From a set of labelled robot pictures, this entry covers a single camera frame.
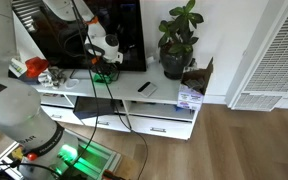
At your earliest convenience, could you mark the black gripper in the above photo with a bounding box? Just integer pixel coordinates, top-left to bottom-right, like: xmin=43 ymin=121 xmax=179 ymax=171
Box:
xmin=94 ymin=59 xmax=119 ymax=81

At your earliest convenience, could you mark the green lit robot base platform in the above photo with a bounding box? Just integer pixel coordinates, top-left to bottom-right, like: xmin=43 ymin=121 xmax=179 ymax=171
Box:
xmin=0 ymin=128 xmax=122 ymax=180

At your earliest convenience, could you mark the green plastic stand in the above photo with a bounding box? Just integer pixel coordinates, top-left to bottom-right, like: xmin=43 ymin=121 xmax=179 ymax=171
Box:
xmin=92 ymin=73 xmax=117 ymax=84

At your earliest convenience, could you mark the white TV stand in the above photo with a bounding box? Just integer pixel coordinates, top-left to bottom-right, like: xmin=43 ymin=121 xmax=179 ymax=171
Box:
xmin=30 ymin=61 xmax=200 ymax=141

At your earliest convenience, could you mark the white round dish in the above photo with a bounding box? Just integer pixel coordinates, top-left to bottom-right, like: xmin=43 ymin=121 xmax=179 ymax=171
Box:
xmin=64 ymin=78 xmax=80 ymax=90

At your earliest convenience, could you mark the black shelf panel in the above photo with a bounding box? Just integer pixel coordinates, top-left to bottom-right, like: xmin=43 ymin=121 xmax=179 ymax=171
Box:
xmin=73 ymin=96 xmax=117 ymax=120

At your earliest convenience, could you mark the slim black remote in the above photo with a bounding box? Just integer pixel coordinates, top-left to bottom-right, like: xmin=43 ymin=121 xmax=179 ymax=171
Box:
xmin=137 ymin=81 xmax=151 ymax=93

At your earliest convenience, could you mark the medium white drawer front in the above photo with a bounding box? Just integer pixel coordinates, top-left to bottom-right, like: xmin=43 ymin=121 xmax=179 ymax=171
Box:
xmin=81 ymin=114 xmax=132 ymax=133

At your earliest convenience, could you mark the striped crumpled cloth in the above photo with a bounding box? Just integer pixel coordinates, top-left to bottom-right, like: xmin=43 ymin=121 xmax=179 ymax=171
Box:
xmin=37 ymin=66 xmax=67 ymax=89

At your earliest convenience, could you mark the black flat screen TV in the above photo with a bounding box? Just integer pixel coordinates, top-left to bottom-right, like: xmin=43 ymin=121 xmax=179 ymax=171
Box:
xmin=12 ymin=0 xmax=148 ymax=73

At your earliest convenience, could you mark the narrow white drawer front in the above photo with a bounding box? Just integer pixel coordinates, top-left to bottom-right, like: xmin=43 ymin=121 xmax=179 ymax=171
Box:
xmin=41 ymin=104 xmax=84 ymax=126

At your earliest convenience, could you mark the dark glazed plant pot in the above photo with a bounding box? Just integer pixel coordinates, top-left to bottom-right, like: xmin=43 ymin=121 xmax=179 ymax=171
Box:
xmin=159 ymin=44 xmax=194 ymax=80

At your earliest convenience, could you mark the red plastic object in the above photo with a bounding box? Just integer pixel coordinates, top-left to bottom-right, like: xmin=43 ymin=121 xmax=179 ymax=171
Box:
xmin=24 ymin=56 xmax=50 ymax=79

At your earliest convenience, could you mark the wide white drawer front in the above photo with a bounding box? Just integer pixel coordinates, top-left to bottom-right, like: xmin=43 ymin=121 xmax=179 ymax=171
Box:
xmin=128 ymin=115 xmax=194 ymax=141

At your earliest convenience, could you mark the open cardboard box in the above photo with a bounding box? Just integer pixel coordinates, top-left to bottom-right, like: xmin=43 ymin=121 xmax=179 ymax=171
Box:
xmin=177 ymin=57 xmax=215 ymax=112

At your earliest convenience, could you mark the stack of books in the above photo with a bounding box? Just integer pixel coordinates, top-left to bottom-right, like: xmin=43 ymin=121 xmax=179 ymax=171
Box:
xmin=8 ymin=58 xmax=28 ymax=78

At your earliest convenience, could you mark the green leafy plant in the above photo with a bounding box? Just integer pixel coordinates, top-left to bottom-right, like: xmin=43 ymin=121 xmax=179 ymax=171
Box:
xmin=157 ymin=0 xmax=205 ymax=56

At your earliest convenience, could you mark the red emergency stop button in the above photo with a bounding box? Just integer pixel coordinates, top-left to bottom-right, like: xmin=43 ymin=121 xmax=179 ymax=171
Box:
xmin=26 ymin=152 xmax=39 ymax=162

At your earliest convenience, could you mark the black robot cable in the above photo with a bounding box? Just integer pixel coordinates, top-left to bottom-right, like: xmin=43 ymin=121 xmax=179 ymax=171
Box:
xmin=58 ymin=0 xmax=149 ymax=180

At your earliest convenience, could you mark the white wall vent heater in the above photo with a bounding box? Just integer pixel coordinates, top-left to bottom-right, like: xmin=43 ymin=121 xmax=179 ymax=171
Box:
xmin=225 ymin=0 xmax=288 ymax=112

